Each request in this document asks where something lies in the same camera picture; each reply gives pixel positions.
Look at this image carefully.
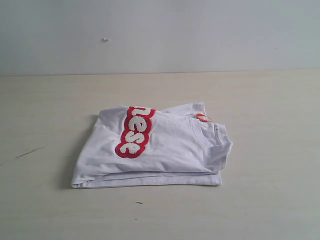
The white t-shirt red print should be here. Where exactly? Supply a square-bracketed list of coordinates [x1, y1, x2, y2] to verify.
[71, 102, 233, 189]

